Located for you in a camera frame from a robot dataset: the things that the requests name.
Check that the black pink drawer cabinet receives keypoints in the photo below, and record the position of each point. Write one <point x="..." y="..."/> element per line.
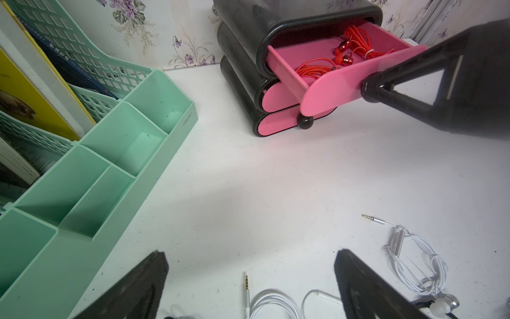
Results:
<point x="247" y="30"/>

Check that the white earphones middle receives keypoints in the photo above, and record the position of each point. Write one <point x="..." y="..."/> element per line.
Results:
<point x="320" y="304"/>

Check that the green plastic file organizer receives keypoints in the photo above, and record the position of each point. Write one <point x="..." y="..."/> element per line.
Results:
<point x="57" y="235"/>

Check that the red earphones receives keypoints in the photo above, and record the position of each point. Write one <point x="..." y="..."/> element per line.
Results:
<point x="316" y="68"/>
<point x="356" y="42"/>

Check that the white earphones left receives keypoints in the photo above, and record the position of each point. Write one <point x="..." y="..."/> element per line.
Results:
<point x="269" y="297"/>

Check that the white earphones right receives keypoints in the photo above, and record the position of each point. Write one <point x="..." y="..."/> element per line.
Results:
<point x="421" y="269"/>

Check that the yellow book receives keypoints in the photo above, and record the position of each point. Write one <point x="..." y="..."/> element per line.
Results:
<point x="31" y="88"/>

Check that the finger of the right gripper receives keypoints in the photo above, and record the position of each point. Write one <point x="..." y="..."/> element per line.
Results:
<point x="473" y="95"/>

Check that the white earphones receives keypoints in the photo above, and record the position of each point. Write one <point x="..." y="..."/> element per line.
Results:
<point x="421" y="269"/>
<point x="269" y="297"/>
<point x="320" y="304"/>

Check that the pink top drawer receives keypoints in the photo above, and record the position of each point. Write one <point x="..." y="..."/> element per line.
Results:
<point x="343" y="85"/>

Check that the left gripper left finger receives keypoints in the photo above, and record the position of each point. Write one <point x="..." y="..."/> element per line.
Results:
<point x="136" y="295"/>

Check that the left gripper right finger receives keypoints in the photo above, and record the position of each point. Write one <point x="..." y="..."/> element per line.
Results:
<point x="364" y="294"/>

